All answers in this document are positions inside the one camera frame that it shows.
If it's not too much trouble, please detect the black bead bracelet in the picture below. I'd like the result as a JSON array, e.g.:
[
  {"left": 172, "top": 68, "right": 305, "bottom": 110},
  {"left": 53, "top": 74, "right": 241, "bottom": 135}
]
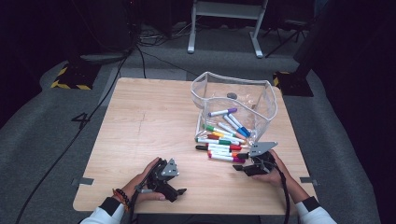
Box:
[{"left": 115, "top": 188, "right": 131, "bottom": 210}]

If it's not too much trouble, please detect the magenta cap marker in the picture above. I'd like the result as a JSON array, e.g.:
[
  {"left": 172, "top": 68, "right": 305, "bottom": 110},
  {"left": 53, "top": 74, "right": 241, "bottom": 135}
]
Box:
[{"left": 207, "top": 152, "right": 247, "bottom": 164}]

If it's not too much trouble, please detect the yellow cap marker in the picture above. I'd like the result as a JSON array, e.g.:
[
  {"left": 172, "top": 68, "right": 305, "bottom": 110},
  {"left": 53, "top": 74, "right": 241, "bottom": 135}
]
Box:
[{"left": 211, "top": 131, "right": 242, "bottom": 146}]

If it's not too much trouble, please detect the orange cap marker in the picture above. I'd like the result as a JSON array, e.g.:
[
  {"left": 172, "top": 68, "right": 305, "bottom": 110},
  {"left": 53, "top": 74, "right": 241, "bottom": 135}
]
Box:
[{"left": 207, "top": 149, "right": 241, "bottom": 158}]

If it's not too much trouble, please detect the black tripod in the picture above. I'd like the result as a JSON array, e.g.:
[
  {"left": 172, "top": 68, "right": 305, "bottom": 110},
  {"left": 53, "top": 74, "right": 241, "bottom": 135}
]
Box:
[{"left": 261, "top": 18, "right": 309, "bottom": 59}]

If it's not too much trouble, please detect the long black floor cable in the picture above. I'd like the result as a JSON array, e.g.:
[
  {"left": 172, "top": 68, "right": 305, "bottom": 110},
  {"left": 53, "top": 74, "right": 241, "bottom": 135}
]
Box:
[{"left": 13, "top": 46, "right": 139, "bottom": 224}]

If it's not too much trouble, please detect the orange cord bracelet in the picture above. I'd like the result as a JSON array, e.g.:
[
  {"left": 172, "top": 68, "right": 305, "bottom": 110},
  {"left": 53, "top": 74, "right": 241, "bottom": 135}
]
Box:
[{"left": 112, "top": 189, "right": 129, "bottom": 213}]

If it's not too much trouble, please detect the dark green cap marker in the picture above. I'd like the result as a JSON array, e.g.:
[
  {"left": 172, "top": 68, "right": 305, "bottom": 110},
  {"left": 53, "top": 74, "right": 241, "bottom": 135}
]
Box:
[{"left": 194, "top": 137, "right": 233, "bottom": 147}]

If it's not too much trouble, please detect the dark blue cap marker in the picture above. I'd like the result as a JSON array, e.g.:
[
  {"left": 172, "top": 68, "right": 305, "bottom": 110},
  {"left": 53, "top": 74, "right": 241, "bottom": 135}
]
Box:
[{"left": 228, "top": 113, "right": 252, "bottom": 138}]

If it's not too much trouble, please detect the right hand-held gripper cable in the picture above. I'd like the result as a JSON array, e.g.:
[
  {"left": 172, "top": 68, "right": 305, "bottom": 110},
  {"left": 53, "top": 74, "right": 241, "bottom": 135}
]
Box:
[{"left": 261, "top": 160, "right": 292, "bottom": 224}]

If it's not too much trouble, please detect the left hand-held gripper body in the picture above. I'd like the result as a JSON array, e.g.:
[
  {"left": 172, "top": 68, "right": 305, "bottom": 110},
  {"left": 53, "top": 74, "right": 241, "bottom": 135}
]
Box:
[{"left": 147, "top": 158, "right": 180, "bottom": 194}]

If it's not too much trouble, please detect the person's left hand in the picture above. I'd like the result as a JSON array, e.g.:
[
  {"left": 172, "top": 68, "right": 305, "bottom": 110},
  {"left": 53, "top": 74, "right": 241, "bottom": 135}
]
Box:
[{"left": 121, "top": 157, "right": 167, "bottom": 204}]

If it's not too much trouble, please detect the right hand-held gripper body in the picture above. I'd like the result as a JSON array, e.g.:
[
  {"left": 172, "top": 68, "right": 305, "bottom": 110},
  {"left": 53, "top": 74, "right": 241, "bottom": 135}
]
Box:
[{"left": 245, "top": 141, "right": 279, "bottom": 177}]

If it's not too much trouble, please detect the light green cap marker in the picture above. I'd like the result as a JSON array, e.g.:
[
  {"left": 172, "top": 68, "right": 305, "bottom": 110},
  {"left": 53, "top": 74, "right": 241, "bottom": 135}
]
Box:
[{"left": 202, "top": 123, "right": 237, "bottom": 138}]

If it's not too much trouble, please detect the bundle of floor cables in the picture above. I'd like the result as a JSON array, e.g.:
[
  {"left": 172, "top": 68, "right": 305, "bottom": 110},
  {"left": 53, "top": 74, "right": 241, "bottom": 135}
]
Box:
[{"left": 136, "top": 21, "right": 194, "bottom": 48}]

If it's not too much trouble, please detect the person's right hand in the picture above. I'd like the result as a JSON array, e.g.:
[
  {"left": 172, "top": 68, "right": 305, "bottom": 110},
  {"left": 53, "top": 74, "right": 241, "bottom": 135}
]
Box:
[{"left": 252, "top": 149, "right": 291, "bottom": 188}]

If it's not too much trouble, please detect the grey flat stand base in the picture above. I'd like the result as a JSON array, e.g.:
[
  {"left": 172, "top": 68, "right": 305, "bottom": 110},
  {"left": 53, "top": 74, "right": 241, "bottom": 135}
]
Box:
[{"left": 78, "top": 50, "right": 132, "bottom": 65}]

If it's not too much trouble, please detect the hand-held gripper cable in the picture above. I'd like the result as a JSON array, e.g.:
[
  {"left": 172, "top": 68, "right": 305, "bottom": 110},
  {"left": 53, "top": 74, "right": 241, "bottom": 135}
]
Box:
[
  {"left": 261, "top": 160, "right": 292, "bottom": 224},
  {"left": 128, "top": 186, "right": 153, "bottom": 224}
]

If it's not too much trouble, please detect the clear plastic zip pouch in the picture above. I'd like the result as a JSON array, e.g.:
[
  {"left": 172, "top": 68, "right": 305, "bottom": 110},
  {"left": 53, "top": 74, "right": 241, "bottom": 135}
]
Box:
[{"left": 190, "top": 71, "right": 278, "bottom": 147}]

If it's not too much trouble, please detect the purple cap marker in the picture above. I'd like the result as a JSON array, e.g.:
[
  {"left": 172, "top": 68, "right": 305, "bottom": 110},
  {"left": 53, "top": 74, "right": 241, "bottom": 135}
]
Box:
[{"left": 207, "top": 107, "right": 238, "bottom": 118}]

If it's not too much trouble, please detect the black yellow striped floor plate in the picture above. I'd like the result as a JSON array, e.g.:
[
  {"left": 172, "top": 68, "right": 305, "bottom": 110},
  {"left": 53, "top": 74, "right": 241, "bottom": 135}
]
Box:
[
  {"left": 273, "top": 70, "right": 315, "bottom": 97},
  {"left": 50, "top": 63, "right": 102, "bottom": 91}
]

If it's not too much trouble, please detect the black cap marker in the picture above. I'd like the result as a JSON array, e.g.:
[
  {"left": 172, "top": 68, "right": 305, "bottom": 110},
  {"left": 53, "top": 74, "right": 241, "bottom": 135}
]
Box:
[{"left": 195, "top": 144, "right": 232, "bottom": 152}]

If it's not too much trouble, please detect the light blue cap marker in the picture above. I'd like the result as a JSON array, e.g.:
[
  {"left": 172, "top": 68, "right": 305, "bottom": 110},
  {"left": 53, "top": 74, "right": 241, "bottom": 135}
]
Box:
[{"left": 222, "top": 115, "right": 248, "bottom": 138}]

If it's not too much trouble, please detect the left hand-held gripper cable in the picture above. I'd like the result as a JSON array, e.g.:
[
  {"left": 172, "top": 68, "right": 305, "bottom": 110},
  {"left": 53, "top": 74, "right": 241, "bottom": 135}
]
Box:
[{"left": 128, "top": 186, "right": 153, "bottom": 224}]

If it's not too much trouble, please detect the white metal stand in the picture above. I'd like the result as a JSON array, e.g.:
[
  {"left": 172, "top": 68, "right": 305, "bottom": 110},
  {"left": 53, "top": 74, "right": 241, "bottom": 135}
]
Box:
[{"left": 186, "top": 0, "right": 269, "bottom": 59}]

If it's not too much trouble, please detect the thin black floor cable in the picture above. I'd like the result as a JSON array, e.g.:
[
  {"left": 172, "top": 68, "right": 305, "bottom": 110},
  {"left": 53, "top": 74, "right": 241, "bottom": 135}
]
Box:
[
  {"left": 135, "top": 45, "right": 148, "bottom": 79},
  {"left": 141, "top": 49, "right": 205, "bottom": 80}
]

